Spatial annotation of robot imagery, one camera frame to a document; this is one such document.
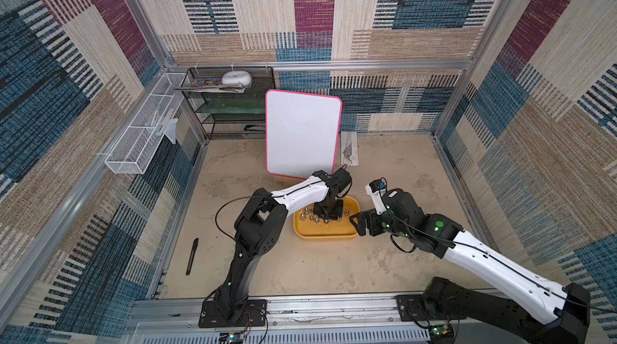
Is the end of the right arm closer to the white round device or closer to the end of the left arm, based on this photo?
the end of the left arm

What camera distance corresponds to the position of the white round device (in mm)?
899

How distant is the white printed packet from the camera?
112cm

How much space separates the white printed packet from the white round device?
0.52m
